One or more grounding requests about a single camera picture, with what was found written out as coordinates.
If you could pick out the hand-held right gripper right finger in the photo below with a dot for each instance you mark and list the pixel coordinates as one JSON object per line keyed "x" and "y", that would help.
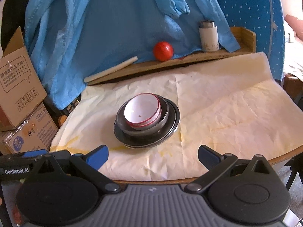
{"x": 208, "y": 157}

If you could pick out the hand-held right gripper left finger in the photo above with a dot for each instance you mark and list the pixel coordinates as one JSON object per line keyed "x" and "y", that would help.
{"x": 99, "y": 157}

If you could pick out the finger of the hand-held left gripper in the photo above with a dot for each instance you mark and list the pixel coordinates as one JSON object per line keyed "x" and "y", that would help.
{"x": 60, "y": 153}

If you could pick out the stainless steel plate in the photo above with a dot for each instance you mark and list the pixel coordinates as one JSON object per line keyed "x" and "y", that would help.
{"x": 171, "y": 127}

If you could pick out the white red-rimmed bowl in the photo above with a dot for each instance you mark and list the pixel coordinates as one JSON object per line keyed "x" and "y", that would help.
{"x": 142, "y": 108}
{"x": 146, "y": 127}

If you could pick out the stainless steel bowl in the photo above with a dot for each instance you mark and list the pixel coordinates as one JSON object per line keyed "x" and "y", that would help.
{"x": 155, "y": 130}

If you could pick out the taped cardboard box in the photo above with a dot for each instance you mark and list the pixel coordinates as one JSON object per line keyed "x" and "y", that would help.
{"x": 40, "y": 127}

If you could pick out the yellow round object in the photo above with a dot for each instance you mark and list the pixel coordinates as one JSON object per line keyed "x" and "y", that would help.
{"x": 63, "y": 120}

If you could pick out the black crate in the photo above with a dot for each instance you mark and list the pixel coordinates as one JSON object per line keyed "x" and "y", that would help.
{"x": 71, "y": 108}

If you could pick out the white paper sheet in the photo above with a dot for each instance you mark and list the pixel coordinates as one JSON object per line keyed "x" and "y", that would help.
{"x": 224, "y": 111}

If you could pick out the open cardboard box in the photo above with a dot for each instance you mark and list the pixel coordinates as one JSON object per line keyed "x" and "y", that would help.
{"x": 19, "y": 87}

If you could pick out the white rolling pin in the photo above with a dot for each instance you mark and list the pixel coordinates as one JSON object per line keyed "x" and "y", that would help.
{"x": 111, "y": 69}

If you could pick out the wooden shelf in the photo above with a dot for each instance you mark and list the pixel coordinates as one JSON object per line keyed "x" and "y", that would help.
{"x": 189, "y": 59}

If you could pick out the red tomato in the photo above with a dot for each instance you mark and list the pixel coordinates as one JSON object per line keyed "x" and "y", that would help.
{"x": 163, "y": 50}

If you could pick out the white thermos cup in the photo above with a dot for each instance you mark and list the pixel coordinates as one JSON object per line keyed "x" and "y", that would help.
{"x": 208, "y": 37}

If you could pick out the light blue garment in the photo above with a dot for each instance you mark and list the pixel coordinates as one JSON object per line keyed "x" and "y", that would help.
{"x": 118, "y": 23}

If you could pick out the black cloth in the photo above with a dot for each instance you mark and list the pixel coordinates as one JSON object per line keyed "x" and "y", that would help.
{"x": 11, "y": 16}

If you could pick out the blue dotted cloth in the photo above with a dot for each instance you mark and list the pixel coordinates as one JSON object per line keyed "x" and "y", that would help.
{"x": 255, "y": 9}

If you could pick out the pink cloth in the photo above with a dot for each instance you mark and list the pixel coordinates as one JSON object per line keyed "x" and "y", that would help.
{"x": 294, "y": 26}

